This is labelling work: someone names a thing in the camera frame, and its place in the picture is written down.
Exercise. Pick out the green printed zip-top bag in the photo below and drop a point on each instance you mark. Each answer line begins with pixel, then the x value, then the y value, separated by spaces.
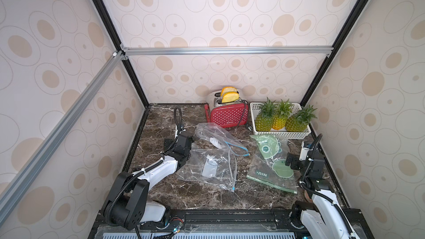
pixel 268 164

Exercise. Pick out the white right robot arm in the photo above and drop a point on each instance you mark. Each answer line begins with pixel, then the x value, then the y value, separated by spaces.
pixel 322 217

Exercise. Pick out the yellow toast slice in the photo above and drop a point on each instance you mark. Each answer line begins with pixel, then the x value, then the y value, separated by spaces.
pixel 230 97
pixel 228 89

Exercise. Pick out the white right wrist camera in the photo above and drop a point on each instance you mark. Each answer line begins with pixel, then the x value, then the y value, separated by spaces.
pixel 305 148

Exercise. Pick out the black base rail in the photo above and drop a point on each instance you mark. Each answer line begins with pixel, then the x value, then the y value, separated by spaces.
pixel 211 224

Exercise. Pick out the red polka-dot toaster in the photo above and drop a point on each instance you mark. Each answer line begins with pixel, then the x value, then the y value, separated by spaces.
pixel 226 115

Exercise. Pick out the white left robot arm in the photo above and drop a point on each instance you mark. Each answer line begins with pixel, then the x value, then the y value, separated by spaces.
pixel 127 203

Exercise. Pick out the pineapple from green bag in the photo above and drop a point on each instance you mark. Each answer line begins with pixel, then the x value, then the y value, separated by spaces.
pixel 264 119

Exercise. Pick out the yellow toast slice rear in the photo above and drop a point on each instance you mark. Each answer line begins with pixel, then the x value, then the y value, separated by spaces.
pixel 228 89

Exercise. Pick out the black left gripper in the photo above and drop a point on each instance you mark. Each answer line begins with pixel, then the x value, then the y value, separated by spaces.
pixel 168 143

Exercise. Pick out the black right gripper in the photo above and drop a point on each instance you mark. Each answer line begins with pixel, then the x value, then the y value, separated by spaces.
pixel 297 163

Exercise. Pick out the white perforated plastic basket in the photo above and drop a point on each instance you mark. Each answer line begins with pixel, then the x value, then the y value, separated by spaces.
pixel 255 110

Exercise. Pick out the clear bag blue zipper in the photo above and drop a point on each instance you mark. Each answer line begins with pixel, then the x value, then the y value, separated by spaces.
pixel 220 138

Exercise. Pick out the orange plastic cup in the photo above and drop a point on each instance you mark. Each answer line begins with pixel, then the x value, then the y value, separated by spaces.
pixel 307 197

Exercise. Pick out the yellow toast slice front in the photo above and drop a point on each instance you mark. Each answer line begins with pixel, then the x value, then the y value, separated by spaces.
pixel 230 97

